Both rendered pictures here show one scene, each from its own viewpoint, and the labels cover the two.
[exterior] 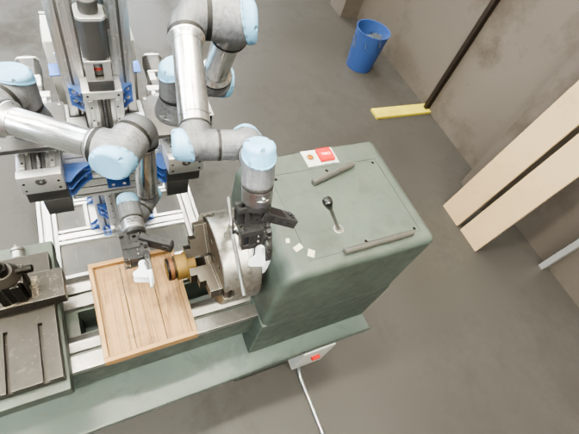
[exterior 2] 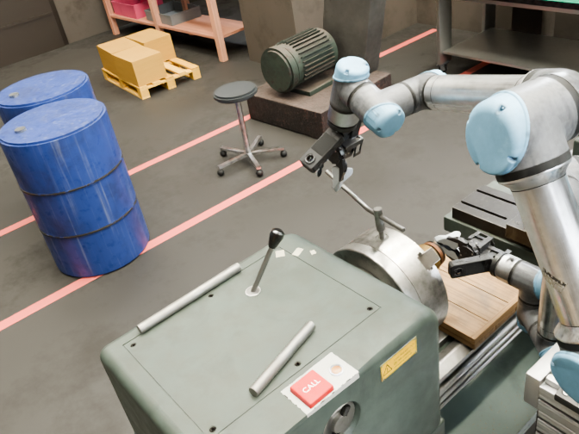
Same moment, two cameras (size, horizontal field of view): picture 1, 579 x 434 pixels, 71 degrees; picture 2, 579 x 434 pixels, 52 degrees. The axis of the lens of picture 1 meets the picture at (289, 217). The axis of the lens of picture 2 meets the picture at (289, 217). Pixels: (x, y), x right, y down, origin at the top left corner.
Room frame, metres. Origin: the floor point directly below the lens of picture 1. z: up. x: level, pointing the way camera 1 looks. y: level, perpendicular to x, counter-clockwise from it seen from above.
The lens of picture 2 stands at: (1.89, 0.07, 2.14)
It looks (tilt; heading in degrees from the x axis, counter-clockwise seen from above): 33 degrees down; 186
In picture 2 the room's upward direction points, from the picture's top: 10 degrees counter-clockwise
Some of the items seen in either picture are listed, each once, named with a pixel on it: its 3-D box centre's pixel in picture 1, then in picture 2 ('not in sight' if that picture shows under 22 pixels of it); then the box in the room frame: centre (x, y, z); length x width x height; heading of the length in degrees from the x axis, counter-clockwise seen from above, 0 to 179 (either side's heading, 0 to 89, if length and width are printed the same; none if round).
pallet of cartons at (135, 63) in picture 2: not in sight; (146, 61); (-4.48, -1.90, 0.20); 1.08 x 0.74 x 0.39; 39
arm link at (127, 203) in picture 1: (129, 209); (535, 282); (0.71, 0.53, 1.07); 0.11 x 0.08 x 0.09; 40
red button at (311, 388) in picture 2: (325, 155); (312, 389); (1.14, -0.03, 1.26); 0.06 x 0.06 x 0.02; 41
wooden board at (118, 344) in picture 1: (142, 300); (453, 288); (0.49, 0.37, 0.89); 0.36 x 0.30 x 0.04; 41
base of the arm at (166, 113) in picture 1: (174, 103); not in sight; (1.14, 0.58, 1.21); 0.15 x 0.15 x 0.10
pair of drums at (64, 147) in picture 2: not in sight; (71, 166); (-1.55, -1.68, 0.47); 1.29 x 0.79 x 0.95; 39
